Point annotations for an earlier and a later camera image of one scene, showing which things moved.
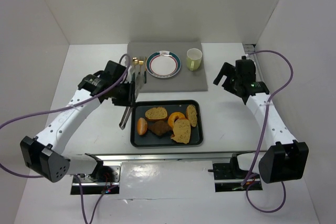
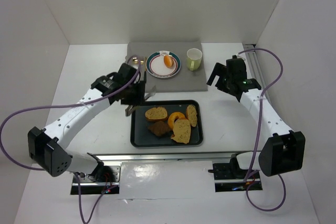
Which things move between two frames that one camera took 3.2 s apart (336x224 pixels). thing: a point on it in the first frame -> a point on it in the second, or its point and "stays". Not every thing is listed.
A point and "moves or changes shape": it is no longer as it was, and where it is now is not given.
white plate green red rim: [163, 64] stays
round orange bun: [142, 126] -> [168, 61]
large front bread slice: [181, 129] stays
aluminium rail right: [249, 48] stays
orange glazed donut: [171, 117] stays
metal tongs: [128, 109] moves or changes shape
